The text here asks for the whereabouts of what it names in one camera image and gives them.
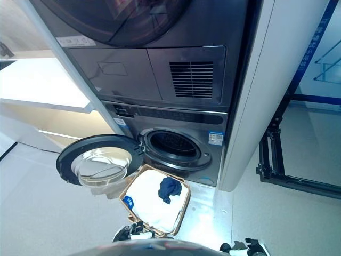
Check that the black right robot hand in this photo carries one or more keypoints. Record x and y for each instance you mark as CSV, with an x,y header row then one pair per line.
x,y
253,246

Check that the navy blue garment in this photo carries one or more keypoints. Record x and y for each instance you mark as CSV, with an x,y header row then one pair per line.
x,y
169,188

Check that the woven wicker laundry basket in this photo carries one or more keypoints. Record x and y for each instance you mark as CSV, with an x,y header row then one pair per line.
x,y
132,215

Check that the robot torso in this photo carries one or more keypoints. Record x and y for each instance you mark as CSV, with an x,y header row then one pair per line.
x,y
141,248

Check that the energy label sticker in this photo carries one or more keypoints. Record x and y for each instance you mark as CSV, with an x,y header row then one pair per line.
x,y
215,137

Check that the white cloth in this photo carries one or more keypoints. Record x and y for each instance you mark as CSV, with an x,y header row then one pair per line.
x,y
149,192

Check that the white appliance cabinet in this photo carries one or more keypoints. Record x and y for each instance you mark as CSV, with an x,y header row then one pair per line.
x,y
253,106

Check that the small blue washer sticker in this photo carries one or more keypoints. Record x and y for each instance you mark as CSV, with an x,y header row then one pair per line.
x,y
123,126

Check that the round glass washer door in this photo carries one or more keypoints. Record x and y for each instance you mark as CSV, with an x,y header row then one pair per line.
x,y
66,157

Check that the blue banner sign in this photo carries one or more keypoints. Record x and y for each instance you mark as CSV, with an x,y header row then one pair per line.
x,y
313,40

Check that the grey front-load dryer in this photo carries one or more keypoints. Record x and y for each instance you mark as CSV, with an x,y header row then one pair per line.
x,y
120,74

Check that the white counter shelf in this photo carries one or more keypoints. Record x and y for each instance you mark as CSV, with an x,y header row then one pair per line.
x,y
40,82

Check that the white dryer label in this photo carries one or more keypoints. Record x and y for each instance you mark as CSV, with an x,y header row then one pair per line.
x,y
76,41

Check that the black metal frame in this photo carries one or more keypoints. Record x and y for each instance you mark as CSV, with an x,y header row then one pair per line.
x,y
277,165

